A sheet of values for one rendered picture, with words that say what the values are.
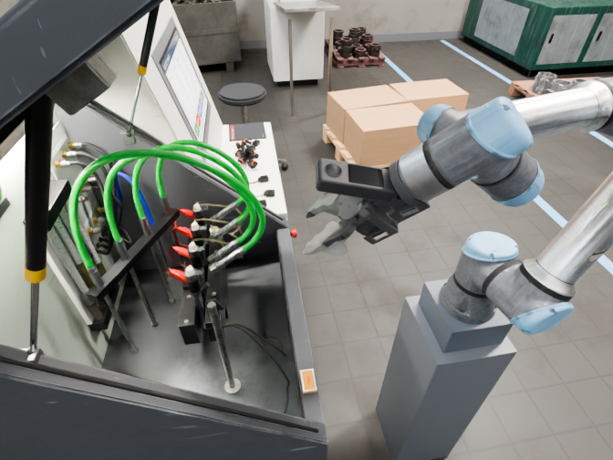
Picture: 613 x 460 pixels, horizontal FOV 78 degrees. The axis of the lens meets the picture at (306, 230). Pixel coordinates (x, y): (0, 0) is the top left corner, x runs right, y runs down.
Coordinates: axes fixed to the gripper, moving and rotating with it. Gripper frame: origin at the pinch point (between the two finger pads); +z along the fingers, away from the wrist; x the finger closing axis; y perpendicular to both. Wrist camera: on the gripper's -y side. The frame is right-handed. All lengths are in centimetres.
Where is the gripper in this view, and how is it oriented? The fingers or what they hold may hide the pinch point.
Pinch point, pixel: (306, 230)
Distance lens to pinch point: 65.8
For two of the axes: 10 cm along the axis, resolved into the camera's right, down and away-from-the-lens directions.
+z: -6.8, 4.0, 6.1
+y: 7.3, 4.4, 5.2
